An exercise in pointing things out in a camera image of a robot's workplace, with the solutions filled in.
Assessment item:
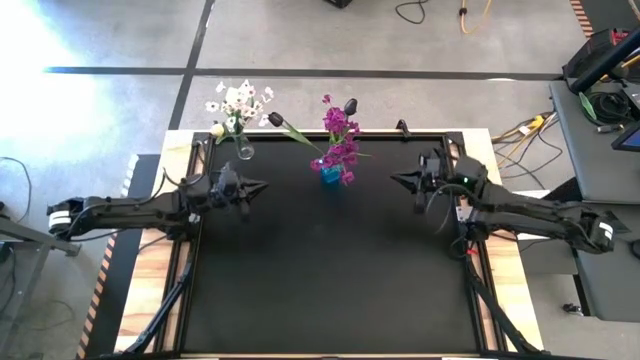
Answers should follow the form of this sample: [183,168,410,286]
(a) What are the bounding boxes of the wooden table board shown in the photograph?
[114,128,544,359]

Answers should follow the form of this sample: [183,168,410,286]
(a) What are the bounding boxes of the black case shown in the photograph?
[562,27,634,81]

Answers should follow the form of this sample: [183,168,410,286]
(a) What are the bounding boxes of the grey side desk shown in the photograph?
[519,199,640,321]
[549,79,640,204]

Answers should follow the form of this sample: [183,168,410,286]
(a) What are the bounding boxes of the blue glass vase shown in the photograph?
[319,164,344,187]

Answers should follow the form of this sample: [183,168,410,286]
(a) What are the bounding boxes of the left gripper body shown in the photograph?
[209,167,244,207]

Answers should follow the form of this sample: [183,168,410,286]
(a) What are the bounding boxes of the white flower bunch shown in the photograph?
[239,102,274,129]
[234,79,276,109]
[204,99,236,132]

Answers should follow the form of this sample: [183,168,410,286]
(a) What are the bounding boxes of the tablet with blue screen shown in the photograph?
[610,122,640,152]

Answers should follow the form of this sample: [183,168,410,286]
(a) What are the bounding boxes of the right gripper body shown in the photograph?
[422,149,454,201]

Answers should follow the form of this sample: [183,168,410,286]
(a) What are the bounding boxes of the coiled black cable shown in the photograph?
[579,89,636,126]

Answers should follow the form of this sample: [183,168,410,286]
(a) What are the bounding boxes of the grey stand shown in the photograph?
[0,214,81,281]

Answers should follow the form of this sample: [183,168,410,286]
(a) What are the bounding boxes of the black floor cable loop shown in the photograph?
[394,0,429,25]

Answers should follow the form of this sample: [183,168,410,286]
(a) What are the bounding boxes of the clear glass vase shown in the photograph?
[233,132,255,161]

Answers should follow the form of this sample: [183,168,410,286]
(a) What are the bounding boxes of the black mat orange stripes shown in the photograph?
[569,0,640,39]
[77,154,161,359]

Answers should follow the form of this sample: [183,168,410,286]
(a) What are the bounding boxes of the black diagonal frame strut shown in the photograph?
[124,244,196,354]
[464,269,539,356]

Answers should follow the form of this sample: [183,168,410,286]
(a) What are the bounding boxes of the dark blue pole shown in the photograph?
[569,29,640,94]

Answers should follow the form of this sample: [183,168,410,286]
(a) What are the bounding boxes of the yellow extension cable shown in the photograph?
[459,0,494,35]

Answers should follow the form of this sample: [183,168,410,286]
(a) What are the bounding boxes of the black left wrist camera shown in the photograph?
[219,163,240,194]

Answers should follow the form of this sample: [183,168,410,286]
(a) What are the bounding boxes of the yellow plug cable bundle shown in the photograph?
[492,112,564,181]

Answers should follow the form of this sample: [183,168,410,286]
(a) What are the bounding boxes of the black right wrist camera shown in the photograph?
[420,153,442,184]

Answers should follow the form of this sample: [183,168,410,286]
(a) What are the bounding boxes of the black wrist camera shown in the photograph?
[219,163,240,194]
[420,153,442,184]

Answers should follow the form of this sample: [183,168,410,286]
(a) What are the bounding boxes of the purple flower bunch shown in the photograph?
[321,93,362,139]
[308,138,372,187]

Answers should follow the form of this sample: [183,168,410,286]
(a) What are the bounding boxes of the long green leafy stem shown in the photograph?
[209,122,236,147]

